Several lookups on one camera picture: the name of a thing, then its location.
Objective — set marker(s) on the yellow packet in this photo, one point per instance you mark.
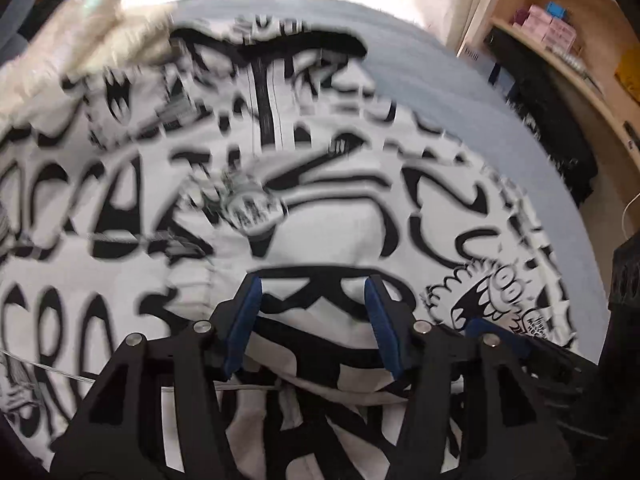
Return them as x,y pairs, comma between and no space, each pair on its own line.
629,72

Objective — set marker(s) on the blue bed sheet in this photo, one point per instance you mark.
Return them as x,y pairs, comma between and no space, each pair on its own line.
450,90

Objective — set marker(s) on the stack of pink boxes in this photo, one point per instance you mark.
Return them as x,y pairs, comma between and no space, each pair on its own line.
545,22

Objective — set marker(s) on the small blue box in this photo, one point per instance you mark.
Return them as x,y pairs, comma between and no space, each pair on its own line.
556,10

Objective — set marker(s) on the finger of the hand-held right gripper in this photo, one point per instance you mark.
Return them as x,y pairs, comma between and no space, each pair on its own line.
492,334

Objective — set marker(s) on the wooden shelf unit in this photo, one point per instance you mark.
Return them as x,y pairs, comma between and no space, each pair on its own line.
570,55

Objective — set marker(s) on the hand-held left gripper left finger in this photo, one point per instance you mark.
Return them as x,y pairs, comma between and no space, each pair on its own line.
243,321

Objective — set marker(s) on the white black graffiti print jacket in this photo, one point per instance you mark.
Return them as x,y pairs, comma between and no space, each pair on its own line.
150,210

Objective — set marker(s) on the black plastic crate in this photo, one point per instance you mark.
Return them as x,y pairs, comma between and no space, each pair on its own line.
625,280

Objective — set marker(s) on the cream puffer jacket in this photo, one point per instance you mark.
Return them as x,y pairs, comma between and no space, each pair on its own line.
85,25

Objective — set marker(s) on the black hanging garment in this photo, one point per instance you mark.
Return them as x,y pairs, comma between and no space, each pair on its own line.
545,110

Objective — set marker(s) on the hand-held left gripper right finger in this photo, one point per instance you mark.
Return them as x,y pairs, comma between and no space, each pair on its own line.
381,321

